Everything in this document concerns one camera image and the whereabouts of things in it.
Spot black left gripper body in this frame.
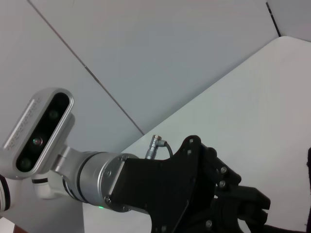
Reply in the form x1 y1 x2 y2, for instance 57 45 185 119
109 134 216 233

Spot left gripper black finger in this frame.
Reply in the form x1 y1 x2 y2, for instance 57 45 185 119
193 200 251 233
201 147 272 219

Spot black food bag brown handles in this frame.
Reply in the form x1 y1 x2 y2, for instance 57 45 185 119
263 147 311 233

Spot brown cabinet with white top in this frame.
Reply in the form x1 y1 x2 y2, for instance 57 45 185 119
0 216 31 233

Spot left gripper cable metal connector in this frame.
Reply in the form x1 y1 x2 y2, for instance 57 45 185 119
144 134 174 161

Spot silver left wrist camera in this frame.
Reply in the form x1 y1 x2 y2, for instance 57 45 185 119
0 87 83 180

